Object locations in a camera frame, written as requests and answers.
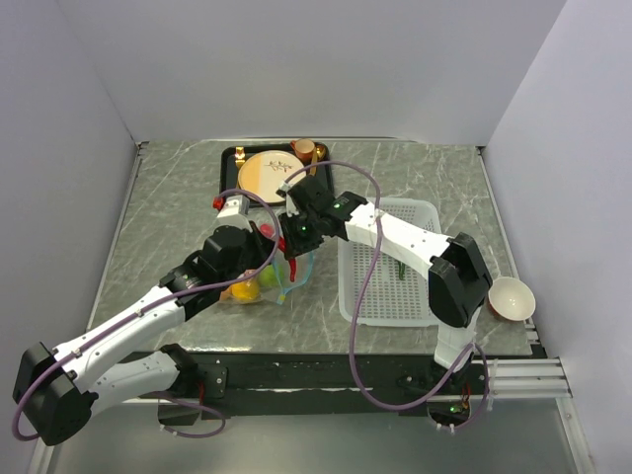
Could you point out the red chili pepper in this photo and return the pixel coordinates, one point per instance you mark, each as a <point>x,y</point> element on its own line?
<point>290,260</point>

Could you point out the gold spoon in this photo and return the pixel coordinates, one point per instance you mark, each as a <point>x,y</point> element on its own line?
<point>320,151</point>

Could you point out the gold fork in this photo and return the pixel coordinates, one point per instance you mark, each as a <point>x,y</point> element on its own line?
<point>239,161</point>

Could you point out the green cabbage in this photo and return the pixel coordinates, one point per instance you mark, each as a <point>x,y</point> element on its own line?
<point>271,276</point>

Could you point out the clear zip top bag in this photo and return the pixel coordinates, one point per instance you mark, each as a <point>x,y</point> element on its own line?
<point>280,294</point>

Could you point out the yellow apple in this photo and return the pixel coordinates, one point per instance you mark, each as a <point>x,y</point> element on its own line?
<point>245,291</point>

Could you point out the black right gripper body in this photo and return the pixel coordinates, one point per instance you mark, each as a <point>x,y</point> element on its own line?
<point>302,233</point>

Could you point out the gold knife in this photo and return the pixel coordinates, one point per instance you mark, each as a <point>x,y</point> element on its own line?
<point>314,161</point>

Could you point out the white paper cup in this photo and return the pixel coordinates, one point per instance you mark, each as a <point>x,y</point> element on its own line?
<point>511,299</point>

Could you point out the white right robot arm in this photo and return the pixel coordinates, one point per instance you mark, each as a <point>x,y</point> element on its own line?
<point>457,275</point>

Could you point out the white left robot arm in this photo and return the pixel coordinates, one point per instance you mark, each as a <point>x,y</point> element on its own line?
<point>58,391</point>

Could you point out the peach fruit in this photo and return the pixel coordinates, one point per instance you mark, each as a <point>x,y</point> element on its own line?
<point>267,230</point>

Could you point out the white plastic basket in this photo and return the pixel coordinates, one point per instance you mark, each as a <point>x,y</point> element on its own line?
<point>388,301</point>

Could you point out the orange ceramic cup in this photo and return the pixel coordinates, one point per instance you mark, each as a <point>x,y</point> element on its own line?
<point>303,149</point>

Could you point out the black serving tray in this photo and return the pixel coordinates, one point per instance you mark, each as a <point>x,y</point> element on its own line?
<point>228,171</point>

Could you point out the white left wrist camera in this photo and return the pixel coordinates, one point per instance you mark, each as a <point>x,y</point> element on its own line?
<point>233,206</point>

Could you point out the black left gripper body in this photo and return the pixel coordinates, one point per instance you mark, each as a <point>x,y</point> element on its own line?
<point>252,253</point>

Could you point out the aluminium frame rail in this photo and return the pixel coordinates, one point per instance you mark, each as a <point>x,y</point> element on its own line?
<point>526,377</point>

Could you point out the cream and orange plate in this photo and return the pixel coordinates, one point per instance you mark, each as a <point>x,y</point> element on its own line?
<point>262,173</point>

